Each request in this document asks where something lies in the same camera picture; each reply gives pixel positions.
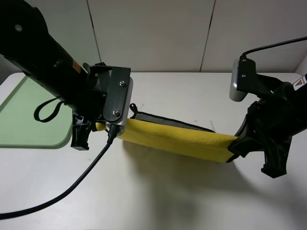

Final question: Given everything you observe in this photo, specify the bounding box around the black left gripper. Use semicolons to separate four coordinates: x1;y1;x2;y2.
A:
71;62;131;150

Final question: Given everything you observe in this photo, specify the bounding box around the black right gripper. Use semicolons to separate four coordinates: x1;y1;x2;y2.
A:
228;57;295;178

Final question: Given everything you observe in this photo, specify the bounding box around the yellow towel with black trim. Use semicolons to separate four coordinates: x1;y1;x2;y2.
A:
95;103;240;164

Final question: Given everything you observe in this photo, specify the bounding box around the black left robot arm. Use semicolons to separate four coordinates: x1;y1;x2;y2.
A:
0;0;133;150

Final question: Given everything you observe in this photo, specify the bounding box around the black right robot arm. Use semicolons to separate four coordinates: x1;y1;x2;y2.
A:
228;57;307;178

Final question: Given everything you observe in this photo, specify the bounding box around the green plastic tray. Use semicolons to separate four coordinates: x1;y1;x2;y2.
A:
0;73;72;149

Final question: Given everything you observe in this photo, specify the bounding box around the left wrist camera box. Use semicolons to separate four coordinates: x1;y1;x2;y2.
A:
103;77;133;136

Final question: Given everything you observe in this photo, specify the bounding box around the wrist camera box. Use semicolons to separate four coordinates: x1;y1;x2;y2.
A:
103;77;133;136
229;59;246;102

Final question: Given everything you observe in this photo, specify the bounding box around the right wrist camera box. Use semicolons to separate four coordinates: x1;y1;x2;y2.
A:
229;59;246;102

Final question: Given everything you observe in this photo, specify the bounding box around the black left camera cable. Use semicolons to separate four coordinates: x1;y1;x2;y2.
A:
0;124;119;213

